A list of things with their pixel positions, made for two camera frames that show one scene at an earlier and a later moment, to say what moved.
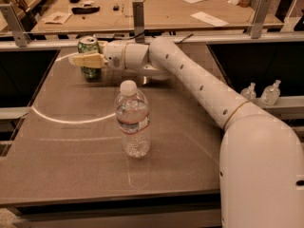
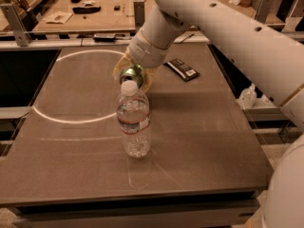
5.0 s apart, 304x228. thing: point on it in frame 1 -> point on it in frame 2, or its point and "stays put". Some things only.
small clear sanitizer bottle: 249,92 stays put
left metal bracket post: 12,19 stays put
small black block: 116,8 stays put
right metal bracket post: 259,16 stays put
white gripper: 114,55 -> 146,55
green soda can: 89,45 -> 133,73
